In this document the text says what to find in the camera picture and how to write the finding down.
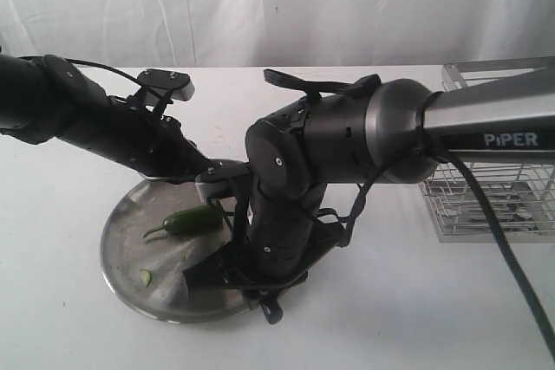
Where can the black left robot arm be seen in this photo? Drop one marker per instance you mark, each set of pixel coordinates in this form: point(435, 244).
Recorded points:
point(49, 97)

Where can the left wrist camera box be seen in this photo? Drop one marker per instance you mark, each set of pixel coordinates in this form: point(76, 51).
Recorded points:
point(162, 81)

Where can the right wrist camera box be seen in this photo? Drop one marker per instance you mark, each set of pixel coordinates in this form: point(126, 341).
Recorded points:
point(224, 181)

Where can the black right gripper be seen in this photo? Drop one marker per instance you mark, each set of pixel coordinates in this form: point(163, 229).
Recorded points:
point(282, 240)

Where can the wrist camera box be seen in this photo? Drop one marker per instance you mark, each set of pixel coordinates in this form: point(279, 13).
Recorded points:
point(224, 181)
point(162, 81)

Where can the green cucumber piece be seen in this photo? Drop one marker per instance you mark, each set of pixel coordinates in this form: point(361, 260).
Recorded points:
point(188, 223)

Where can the white backdrop curtain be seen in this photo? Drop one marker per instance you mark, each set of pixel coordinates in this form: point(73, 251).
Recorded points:
point(237, 33)

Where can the round steel plate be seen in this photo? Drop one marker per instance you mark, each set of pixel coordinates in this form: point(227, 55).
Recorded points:
point(124, 252)

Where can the steel wire utensil rack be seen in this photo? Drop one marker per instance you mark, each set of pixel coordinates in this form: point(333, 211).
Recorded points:
point(522, 195)

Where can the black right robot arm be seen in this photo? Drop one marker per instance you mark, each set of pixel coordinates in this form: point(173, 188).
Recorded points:
point(311, 164)

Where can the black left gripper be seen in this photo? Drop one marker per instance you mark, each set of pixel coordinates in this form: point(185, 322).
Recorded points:
point(134, 137)

